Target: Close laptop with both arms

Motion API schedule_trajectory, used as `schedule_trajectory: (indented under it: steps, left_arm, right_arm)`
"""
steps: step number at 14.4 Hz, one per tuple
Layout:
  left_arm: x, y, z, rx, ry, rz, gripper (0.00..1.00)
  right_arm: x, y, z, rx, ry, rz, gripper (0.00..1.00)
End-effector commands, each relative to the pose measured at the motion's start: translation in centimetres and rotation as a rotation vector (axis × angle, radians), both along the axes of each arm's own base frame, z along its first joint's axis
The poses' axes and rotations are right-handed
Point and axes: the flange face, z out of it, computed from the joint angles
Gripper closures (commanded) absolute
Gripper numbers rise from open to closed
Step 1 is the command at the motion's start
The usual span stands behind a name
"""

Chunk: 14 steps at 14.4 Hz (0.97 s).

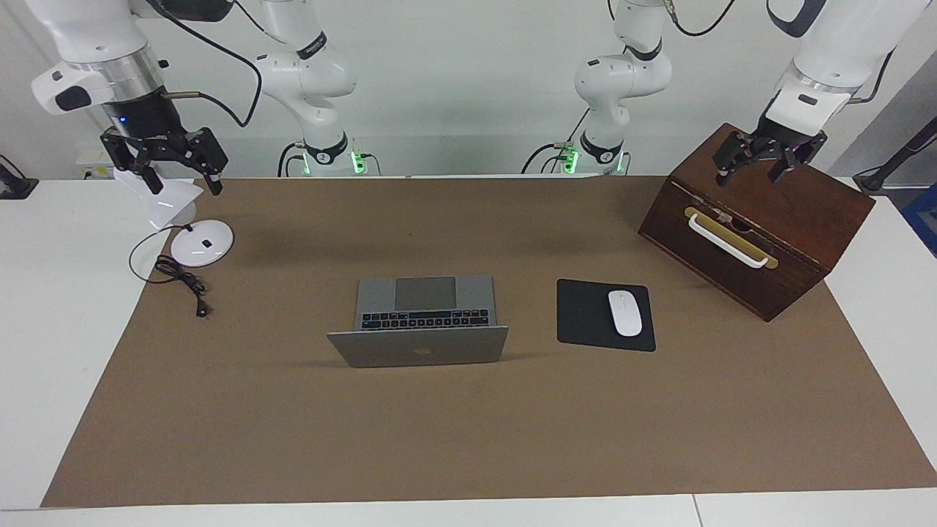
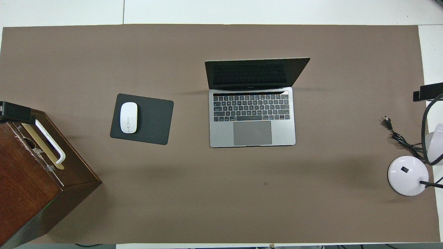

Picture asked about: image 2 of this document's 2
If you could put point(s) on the black mouse pad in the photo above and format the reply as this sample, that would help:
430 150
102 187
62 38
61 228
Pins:
155 121

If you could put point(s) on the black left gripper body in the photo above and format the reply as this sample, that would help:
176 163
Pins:
17 112

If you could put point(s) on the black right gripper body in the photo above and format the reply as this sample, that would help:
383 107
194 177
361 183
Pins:
429 91

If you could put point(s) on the grey laptop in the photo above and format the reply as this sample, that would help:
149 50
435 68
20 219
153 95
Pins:
263 133

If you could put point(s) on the dark wooden box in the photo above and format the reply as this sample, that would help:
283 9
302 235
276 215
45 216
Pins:
31 193

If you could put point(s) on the brown table mat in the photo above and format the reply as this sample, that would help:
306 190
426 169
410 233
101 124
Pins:
221 193

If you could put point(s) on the white desk lamp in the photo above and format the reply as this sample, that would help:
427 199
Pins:
406 178

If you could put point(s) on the white computer mouse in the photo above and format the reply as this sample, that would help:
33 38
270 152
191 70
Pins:
128 116

